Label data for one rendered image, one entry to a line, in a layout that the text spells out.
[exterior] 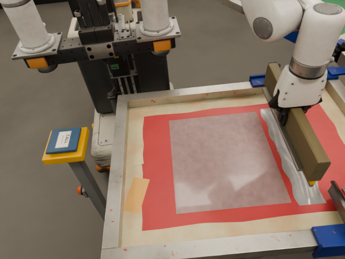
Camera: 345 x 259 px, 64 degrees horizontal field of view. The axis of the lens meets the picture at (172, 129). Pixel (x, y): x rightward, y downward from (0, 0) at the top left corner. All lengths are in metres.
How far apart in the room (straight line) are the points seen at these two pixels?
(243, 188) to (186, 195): 0.16
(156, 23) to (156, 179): 0.54
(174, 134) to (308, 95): 0.42
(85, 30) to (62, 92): 1.84
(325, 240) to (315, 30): 0.44
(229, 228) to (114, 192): 0.31
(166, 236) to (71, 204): 1.35
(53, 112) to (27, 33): 1.66
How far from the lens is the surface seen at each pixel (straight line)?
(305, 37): 0.62
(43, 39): 1.12
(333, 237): 0.74
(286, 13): 0.61
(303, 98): 0.72
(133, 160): 0.86
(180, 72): 2.77
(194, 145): 0.87
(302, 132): 0.70
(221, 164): 0.83
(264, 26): 0.60
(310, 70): 0.65
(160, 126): 0.93
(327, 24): 0.60
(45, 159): 0.97
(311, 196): 0.82
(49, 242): 1.95
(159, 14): 1.02
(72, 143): 0.95
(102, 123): 1.98
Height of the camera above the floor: 1.63
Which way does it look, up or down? 48 degrees down
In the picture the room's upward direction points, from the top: 7 degrees counter-clockwise
